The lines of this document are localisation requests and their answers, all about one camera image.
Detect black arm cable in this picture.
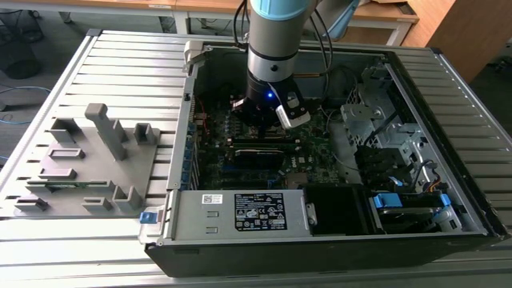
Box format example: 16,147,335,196
233,0,252,52
309,8,336,75

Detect pale blue teach pendant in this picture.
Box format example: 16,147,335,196
327,0,361,38

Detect coloured power wires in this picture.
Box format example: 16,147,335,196
424,179,445,193

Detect RAM slot white clips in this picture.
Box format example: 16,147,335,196
231,140,300,145

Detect blue disk carrier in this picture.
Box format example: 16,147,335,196
369,193,453,224

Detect silver metal drive cage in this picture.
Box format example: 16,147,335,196
339,64,431,182

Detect wooden top desk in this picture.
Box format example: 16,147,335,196
175,0,420,46
0,0,179,23

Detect grey case release latch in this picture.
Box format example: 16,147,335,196
183,41,205,75

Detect hard disk drive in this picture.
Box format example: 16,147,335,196
379,207,436,234

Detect blue floor cable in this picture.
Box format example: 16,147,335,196
0,85,52,125

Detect black graphics card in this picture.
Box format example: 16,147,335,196
233,148,287,169

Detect grey parts rack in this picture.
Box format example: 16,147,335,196
11,103,161,217

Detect CPU socket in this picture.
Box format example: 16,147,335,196
247,125,293,138

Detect black cable bundle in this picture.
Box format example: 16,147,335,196
355,146,415,184

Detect red wire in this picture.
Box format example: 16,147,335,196
197,97,212,133

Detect thin black cable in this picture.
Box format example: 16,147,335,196
413,158,437,188

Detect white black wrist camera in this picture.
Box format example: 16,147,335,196
275,91,313,130

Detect green RAM stick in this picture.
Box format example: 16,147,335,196
44,181,109,191

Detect metal chipset heat sink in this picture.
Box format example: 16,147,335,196
285,172,309,186

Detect grey power supply unit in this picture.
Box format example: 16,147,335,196
171,188,312,241

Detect wooden cabinet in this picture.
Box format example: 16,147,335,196
401,0,512,85

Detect black grey PC case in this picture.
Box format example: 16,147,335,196
137,40,509,278

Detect thick black cable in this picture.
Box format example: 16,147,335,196
324,66,361,106

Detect black waste bin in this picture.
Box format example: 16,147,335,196
0,38,43,80

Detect green motherboard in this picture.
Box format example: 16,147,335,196
191,95,363,191

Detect thin grey wire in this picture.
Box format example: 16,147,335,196
324,109,363,173

